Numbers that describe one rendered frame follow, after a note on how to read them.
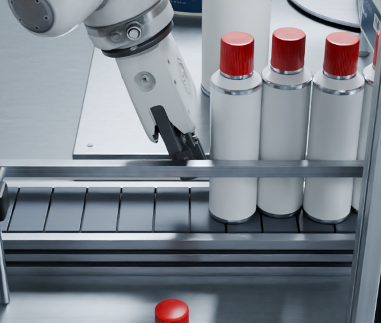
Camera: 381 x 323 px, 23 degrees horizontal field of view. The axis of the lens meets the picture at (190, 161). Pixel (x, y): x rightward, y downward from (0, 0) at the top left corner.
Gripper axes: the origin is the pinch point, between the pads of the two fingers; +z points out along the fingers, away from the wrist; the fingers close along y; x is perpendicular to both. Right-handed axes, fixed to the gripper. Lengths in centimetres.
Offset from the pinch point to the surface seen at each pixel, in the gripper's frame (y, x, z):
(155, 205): 1.4, 5.9, 5.2
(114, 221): -2.5, 9.7, 3.2
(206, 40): 25.9, -2.5, -0.8
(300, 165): -4.2, -11.1, 2.0
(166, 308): -14.4, 4.8, 6.8
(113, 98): 24.9, 11.7, 2.5
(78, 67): 43.7, 19.7, 4.9
